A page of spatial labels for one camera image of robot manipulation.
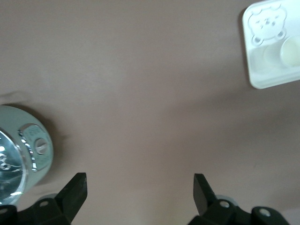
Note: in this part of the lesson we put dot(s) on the white bear print tray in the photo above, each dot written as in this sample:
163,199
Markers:
264,68

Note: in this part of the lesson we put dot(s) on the glass pot lid with knob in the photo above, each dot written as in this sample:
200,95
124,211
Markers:
9,168

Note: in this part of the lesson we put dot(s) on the grey-green electric pot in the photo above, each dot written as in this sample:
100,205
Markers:
35,145

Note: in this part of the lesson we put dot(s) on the brown table cover sheet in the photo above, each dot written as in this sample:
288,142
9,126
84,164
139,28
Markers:
140,82

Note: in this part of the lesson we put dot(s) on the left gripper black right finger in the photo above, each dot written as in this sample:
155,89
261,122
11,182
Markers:
204,199

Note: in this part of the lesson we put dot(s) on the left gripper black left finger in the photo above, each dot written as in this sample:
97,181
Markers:
72,199

